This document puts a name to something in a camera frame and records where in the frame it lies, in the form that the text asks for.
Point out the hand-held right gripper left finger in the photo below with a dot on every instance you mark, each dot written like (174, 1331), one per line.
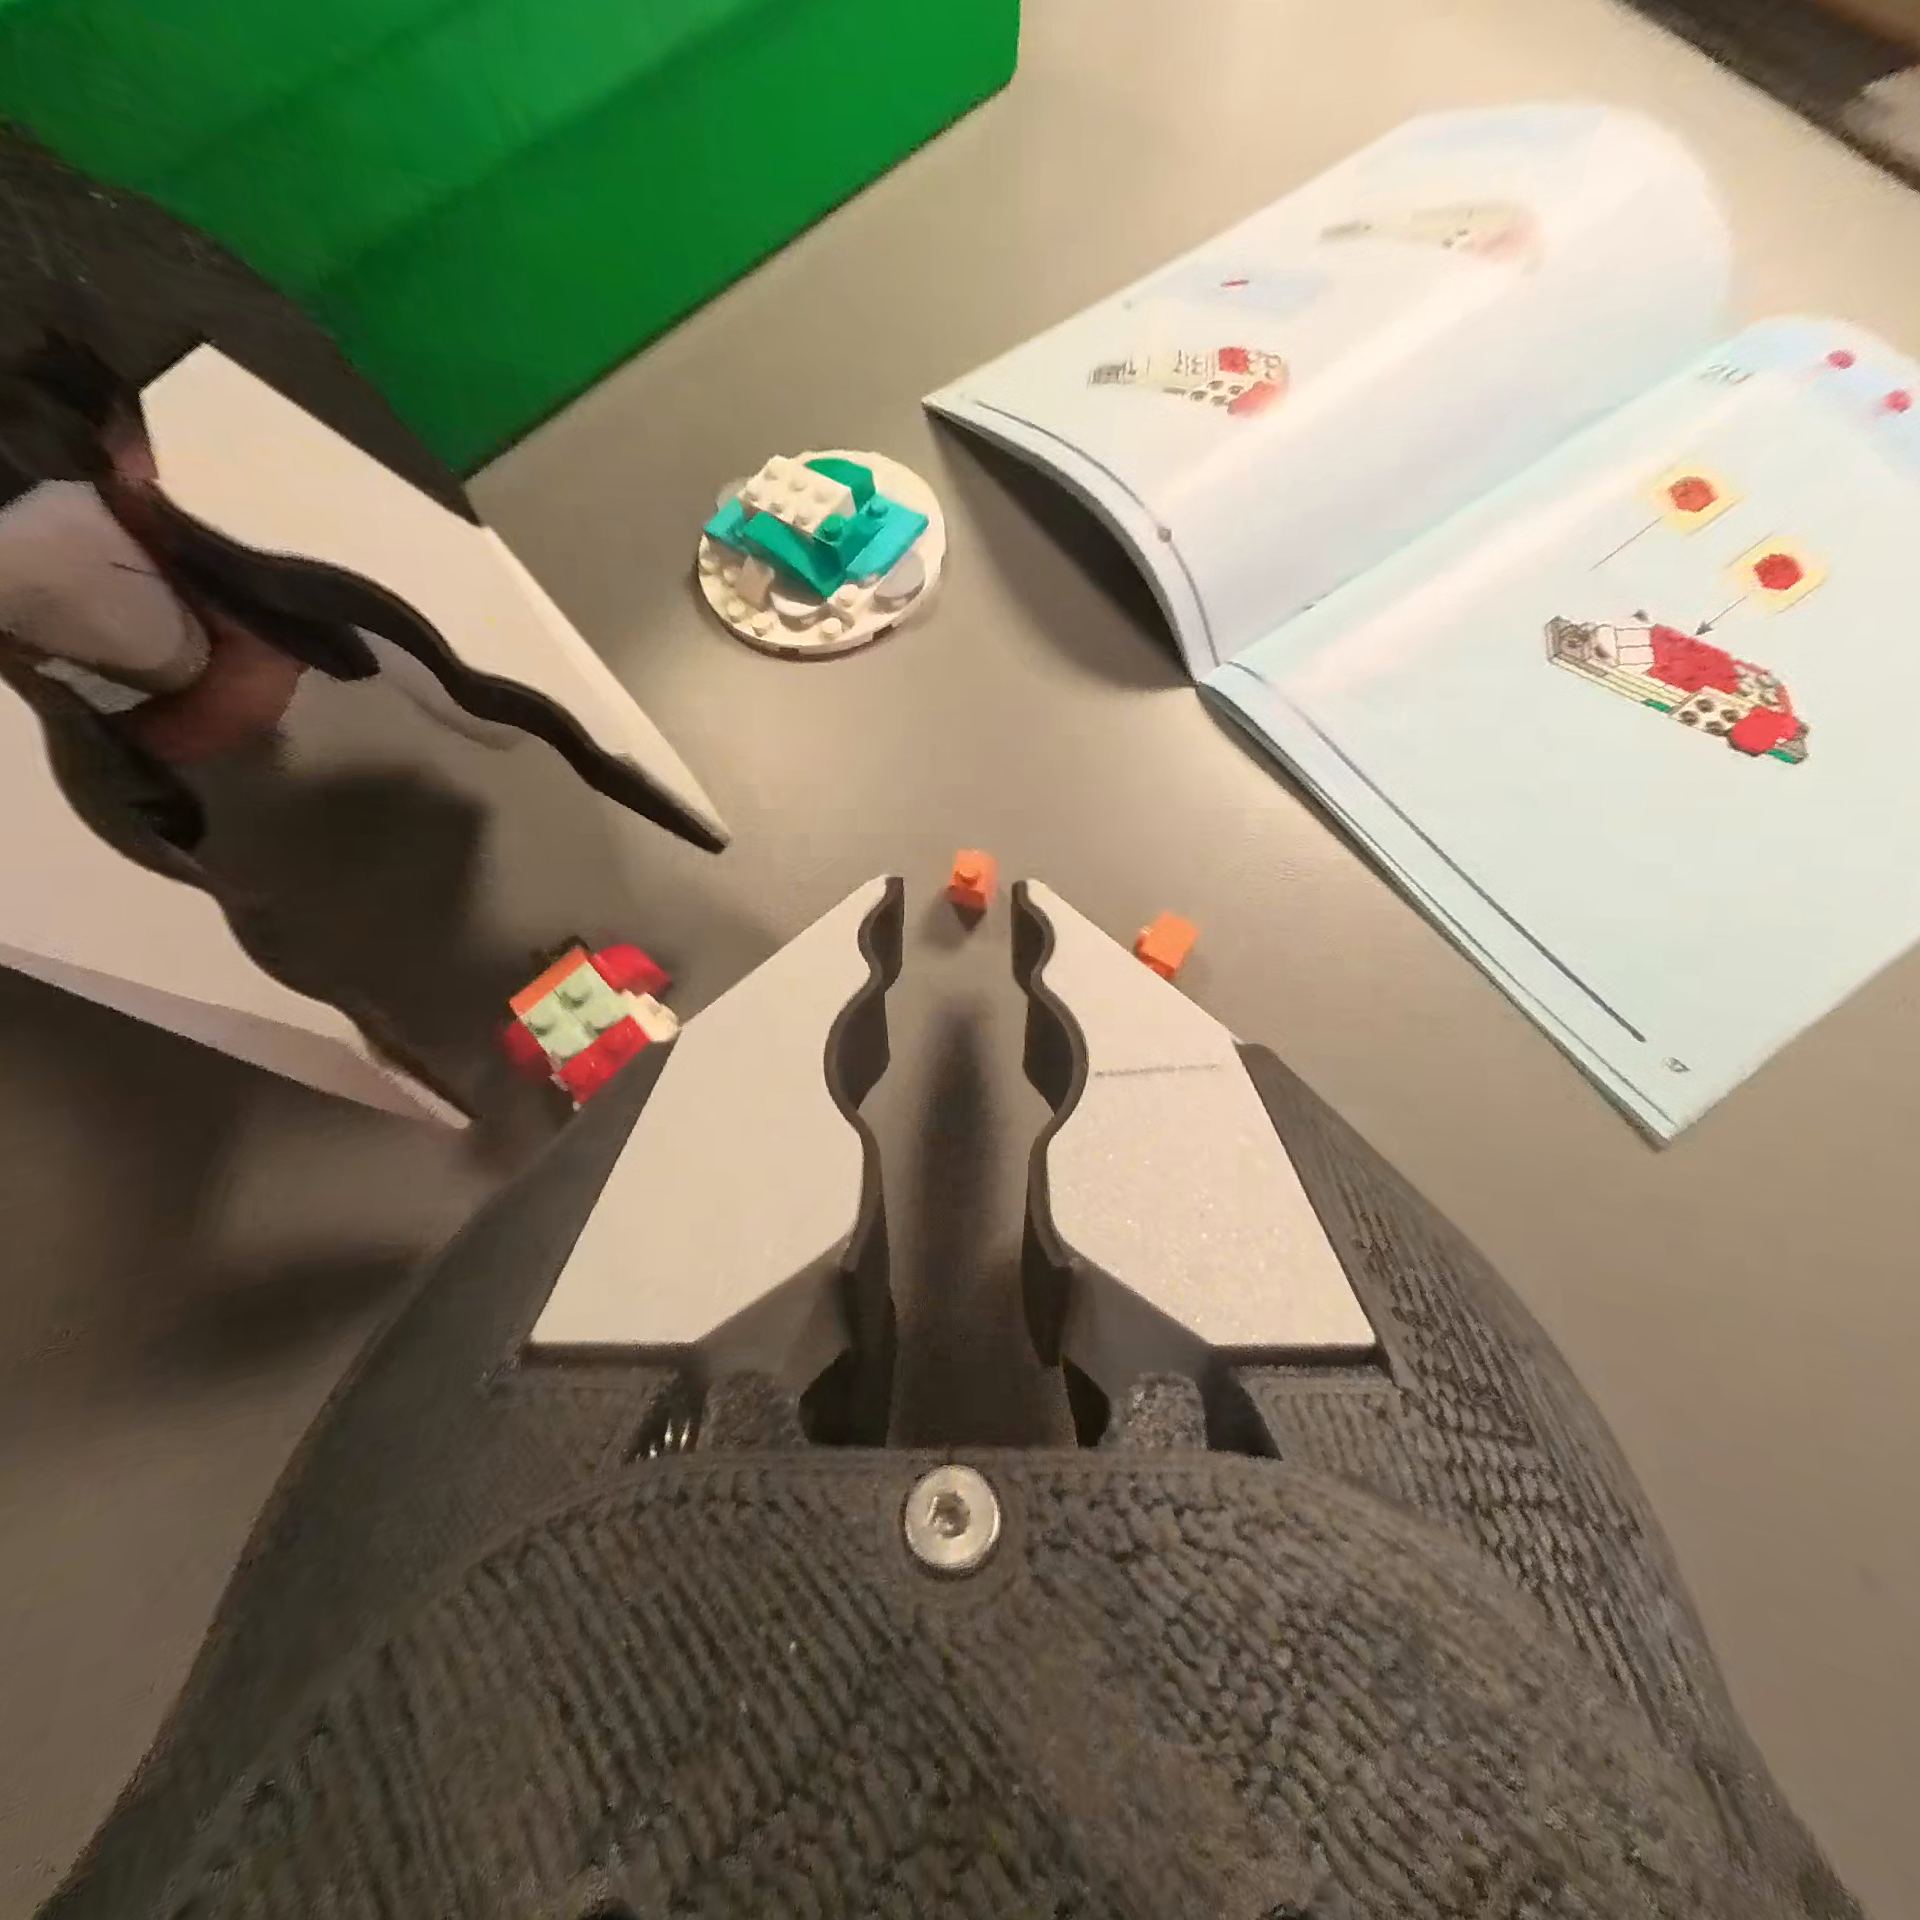
(706, 1186)

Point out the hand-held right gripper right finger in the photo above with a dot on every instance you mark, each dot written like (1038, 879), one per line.
(1200, 1201)

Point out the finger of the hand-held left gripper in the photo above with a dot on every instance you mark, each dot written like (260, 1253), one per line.
(435, 556)
(91, 885)

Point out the white red green lego model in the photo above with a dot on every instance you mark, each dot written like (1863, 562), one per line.
(587, 1021)

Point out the small orange lego brick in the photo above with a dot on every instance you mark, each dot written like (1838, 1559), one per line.
(1167, 945)
(972, 879)

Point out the green plastic bins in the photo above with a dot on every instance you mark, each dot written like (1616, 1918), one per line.
(525, 182)

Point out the round white and teal lego base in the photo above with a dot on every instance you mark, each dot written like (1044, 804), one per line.
(820, 556)

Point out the person's left hand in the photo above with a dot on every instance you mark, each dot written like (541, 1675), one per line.
(224, 706)

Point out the open light blue instruction booklet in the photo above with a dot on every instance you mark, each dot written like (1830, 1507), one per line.
(1500, 601)

